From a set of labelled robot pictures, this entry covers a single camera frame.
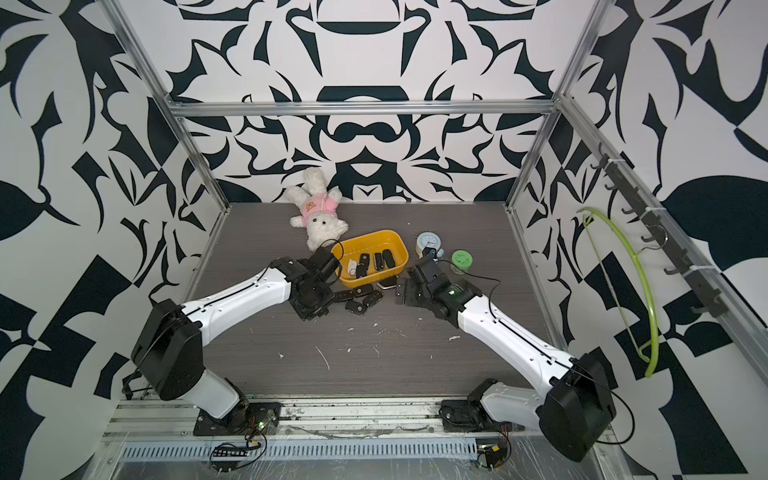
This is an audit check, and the green lidded small jar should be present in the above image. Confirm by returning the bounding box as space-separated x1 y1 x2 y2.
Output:
450 250 474 275

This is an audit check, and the small blue alarm clock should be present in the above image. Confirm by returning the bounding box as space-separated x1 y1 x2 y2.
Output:
415 231 444 259

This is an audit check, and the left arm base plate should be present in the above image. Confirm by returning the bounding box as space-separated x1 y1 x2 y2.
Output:
193 401 283 437

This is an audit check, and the black wall hook rack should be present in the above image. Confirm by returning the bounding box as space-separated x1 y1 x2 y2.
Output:
596 143 730 318

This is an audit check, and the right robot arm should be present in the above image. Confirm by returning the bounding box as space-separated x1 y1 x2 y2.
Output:
396 258 617 462

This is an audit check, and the green clothes hanger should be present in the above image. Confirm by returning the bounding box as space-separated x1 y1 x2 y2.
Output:
577 206 661 378

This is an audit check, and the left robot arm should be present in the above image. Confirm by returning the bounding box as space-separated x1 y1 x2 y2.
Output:
129 247 341 429

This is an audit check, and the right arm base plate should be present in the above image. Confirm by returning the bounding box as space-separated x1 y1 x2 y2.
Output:
438 400 526 433

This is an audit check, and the white cable duct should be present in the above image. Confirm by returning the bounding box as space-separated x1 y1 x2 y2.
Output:
120 437 478 462

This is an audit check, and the yellow plastic storage box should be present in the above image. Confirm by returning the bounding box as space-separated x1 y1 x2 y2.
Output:
332 230 409 288

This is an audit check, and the white plush bunny pink shirt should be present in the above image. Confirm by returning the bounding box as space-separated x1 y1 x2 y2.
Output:
284 167 349 252

